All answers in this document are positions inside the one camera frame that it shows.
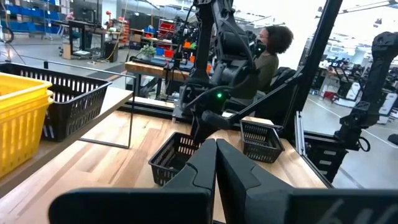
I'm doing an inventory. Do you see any person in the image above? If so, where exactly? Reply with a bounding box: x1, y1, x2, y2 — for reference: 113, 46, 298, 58
231, 24, 295, 108

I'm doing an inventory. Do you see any white machine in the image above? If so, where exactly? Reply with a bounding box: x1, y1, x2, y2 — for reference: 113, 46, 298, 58
377, 91, 398, 125

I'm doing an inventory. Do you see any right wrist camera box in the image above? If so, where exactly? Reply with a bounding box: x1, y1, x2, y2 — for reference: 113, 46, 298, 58
203, 87, 231, 106

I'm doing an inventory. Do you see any black panel with white slots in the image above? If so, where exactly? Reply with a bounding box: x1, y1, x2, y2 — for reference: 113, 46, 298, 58
303, 132, 348, 184

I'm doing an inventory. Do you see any black plastic basket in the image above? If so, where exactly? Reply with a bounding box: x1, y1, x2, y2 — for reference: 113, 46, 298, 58
148, 131, 203, 187
0, 62, 113, 142
239, 119, 285, 164

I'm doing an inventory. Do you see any black desk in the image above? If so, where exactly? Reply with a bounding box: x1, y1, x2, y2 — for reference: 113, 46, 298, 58
67, 19, 108, 60

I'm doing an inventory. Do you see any black chair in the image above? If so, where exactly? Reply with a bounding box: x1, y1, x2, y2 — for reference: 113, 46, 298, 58
270, 67, 299, 94

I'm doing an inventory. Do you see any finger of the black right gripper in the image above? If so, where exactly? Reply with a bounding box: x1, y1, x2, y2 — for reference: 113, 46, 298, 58
190, 119, 208, 146

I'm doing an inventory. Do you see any rack with red bins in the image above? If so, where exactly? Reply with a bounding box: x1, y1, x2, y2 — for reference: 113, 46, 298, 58
157, 17, 175, 41

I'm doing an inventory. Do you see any silver aluminium profile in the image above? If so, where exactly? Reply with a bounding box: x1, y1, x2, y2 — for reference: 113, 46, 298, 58
294, 110, 308, 164

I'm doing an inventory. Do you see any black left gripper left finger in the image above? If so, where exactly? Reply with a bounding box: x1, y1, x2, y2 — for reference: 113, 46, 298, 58
48, 138, 218, 224

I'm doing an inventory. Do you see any cardboard box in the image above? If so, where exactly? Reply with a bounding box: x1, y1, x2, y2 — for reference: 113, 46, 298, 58
61, 42, 73, 60

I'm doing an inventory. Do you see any rack with blue bins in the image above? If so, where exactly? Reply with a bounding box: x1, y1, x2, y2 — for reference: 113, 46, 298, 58
0, 0, 68, 35

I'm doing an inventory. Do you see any red floor box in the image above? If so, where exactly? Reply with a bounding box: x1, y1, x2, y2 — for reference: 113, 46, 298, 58
322, 90, 339, 103

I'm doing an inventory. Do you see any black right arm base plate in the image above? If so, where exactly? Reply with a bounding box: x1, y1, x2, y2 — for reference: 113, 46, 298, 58
172, 104, 203, 123

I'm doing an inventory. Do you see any yellow plastic basket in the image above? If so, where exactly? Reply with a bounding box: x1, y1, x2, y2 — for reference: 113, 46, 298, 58
0, 72, 53, 108
0, 90, 55, 179

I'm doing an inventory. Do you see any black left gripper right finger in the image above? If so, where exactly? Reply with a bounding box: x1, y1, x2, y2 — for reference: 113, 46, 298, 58
216, 138, 398, 224

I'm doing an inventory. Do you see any black floor mat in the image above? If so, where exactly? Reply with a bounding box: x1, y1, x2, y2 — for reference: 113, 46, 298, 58
86, 63, 127, 81

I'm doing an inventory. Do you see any wooden workbench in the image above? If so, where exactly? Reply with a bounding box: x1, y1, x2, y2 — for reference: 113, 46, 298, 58
124, 60, 195, 97

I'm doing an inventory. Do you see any black aluminium rig frame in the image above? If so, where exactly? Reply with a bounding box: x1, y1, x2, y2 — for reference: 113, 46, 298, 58
118, 0, 345, 187

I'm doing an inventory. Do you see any green potted plant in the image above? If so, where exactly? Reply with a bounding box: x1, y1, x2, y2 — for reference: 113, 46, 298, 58
139, 44, 157, 62

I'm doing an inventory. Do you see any black bin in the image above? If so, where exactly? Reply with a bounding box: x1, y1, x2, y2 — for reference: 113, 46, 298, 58
104, 40, 119, 63

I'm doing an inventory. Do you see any wooden shelf with black legs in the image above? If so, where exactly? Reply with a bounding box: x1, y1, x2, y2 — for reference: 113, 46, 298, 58
0, 60, 137, 198

